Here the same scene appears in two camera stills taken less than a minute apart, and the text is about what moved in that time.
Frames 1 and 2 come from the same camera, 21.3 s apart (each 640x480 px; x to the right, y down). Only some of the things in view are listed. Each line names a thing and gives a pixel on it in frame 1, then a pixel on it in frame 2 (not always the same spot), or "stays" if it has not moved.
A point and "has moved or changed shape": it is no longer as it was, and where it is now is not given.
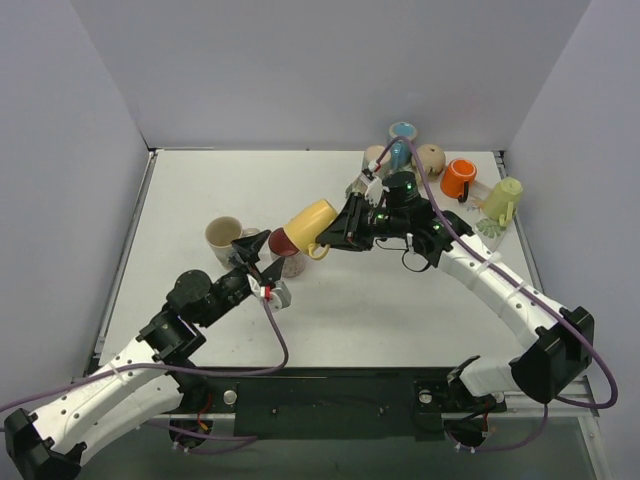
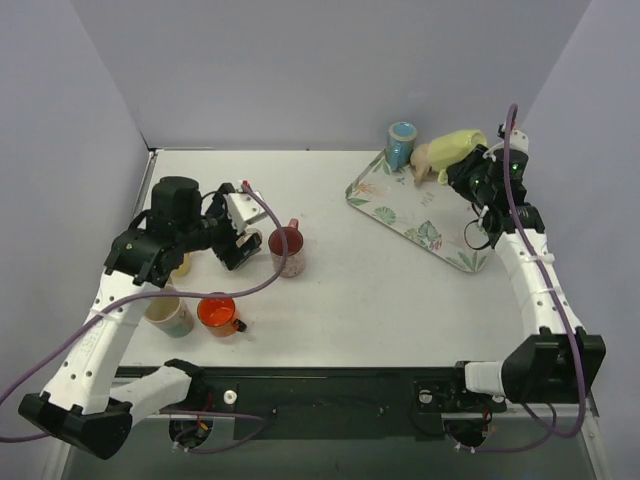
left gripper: x=252 y=270 → x=222 y=235
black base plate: x=332 y=404 stays
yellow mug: x=308 y=223 → x=184 y=266
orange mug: x=456 y=177 has moved or changed shape
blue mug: x=401 y=152 stays
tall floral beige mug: x=373 y=153 has moved or changed shape
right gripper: x=356 y=226 → x=461 y=172
